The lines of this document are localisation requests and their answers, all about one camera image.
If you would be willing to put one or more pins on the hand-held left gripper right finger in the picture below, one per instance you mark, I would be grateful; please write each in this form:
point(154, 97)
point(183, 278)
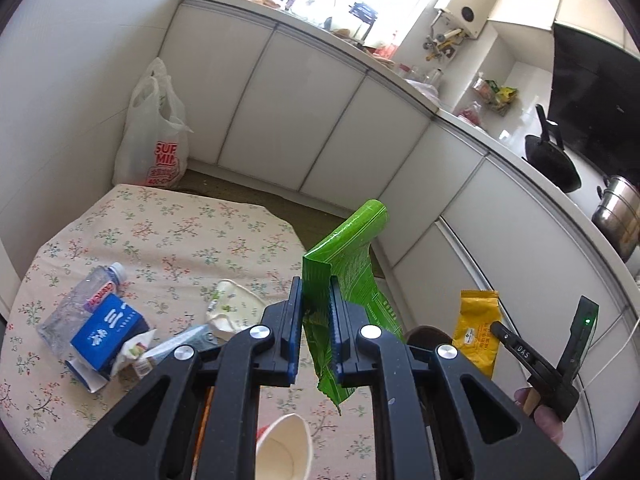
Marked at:
point(336, 332)

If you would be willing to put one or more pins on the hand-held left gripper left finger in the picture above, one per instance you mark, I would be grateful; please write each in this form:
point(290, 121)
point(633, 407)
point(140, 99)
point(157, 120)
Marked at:
point(292, 332)

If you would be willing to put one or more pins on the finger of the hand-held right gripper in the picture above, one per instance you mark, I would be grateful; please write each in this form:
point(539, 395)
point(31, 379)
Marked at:
point(515, 344)

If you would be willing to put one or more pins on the yellow snack packet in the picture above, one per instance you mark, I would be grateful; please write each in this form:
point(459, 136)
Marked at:
point(477, 325)

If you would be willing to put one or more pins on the green snack wrapper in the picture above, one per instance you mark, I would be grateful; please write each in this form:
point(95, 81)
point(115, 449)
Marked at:
point(350, 255)

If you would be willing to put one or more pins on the person's right hand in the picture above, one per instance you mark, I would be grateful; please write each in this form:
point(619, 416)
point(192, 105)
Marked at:
point(547, 422)

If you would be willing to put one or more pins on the white face mask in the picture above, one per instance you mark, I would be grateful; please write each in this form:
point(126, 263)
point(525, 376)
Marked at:
point(235, 310)

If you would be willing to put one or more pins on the brown round object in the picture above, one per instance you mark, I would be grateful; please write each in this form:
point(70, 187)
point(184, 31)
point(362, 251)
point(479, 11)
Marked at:
point(425, 336)

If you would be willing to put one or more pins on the paper cup with red outside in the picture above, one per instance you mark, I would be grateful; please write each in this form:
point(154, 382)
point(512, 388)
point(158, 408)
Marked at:
point(285, 445)

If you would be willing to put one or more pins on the grey crumpled wrapper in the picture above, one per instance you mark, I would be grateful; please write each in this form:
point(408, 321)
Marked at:
point(180, 342)

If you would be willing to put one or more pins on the floral tablecloth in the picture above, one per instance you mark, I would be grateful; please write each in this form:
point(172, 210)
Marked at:
point(175, 240)

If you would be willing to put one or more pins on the steel pot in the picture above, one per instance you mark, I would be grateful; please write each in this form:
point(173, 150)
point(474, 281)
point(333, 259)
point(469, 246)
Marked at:
point(617, 215)

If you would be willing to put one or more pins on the blue drink carton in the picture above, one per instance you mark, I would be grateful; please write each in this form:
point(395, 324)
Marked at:
point(107, 332)

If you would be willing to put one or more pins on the black wok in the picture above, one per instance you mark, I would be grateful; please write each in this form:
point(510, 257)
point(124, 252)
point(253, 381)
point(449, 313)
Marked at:
point(552, 160)

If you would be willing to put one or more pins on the clear plastic water bottle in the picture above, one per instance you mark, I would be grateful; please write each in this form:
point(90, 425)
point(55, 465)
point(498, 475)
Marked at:
point(75, 305)

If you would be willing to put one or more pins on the white kitchen cabinets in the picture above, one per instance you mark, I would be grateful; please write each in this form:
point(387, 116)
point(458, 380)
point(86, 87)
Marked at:
point(310, 110)

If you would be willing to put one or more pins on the red food bag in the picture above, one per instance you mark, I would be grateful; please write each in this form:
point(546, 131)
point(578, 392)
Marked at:
point(471, 112)

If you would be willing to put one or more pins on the white plastic bag red print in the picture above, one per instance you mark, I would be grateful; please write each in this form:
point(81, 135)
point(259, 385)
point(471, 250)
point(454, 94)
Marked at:
point(150, 140)

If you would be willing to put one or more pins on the yellow green food packets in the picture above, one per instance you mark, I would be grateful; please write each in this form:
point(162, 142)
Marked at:
point(497, 92)

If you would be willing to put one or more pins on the black range hood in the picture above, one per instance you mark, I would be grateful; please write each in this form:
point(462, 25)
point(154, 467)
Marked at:
point(595, 90)

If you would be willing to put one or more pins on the white water heater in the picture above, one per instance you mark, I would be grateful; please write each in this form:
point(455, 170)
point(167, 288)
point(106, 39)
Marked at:
point(467, 0)

